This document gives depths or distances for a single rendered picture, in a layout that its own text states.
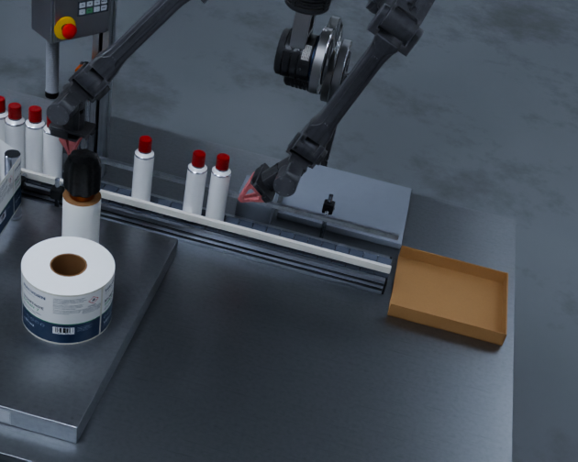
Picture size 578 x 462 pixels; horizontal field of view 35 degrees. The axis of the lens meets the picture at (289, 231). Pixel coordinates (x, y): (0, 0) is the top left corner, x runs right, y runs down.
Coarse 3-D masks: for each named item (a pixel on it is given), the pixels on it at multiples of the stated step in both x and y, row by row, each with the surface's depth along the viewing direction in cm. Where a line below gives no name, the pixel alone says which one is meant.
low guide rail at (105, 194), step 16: (32, 176) 245; (48, 176) 245; (112, 192) 243; (144, 208) 243; (160, 208) 242; (208, 224) 242; (224, 224) 241; (272, 240) 240; (288, 240) 240; (336, 256) 239; (352, 256) 239; (384, 272) 239
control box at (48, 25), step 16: (32, 0) 225; (48, 0) 219; (64, 0) 220; (80, 0) 223; (32, 16) 227; (48, 16) 222; (64, 16) 223; (80, 16) 226; (96, 16) 229; (48, 32) 224; (80, 32) 229; (96, 32) 232
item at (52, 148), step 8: (48, 120) 237; (48, 128) 239; (48, 136) 239; (48, 144) 240; (56, 144) 241; (48, 152) 242; (56, 152) 242; (48, 160) 243; (56, 160) 244; (48, 168) 245; (56, 168) 245; (56, 176) 247
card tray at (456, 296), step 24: (408, 264) 254; (432, 264) 255; (456, 264) 254; (408, 288) 245; (432, 288) 247; (456, 288) 249; (480, 288) 250; (504, 288) 250; (408, 312) 234; (432, 312) 239; (456, 312) 241; (480, 312) 242; (504, 312) 241; (480, 336) 233; (504, 336) 232
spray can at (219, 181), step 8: (224, 160) 234; (216, 168) 237; (224, 168) 235; (216, 176) 236; (224, 176) 236; (216, 184) 238; (224, 184) 238; (208, 192) 241; (216, 192) 239; (224, 192) 239; (208, 200) 242; (216, 200) 240; (224, 200) 241; (208, 208) 243; (216, 208) 242; (224, 208) 243; (208, 216) 244; (216, 216) 243; (224, 216) 246
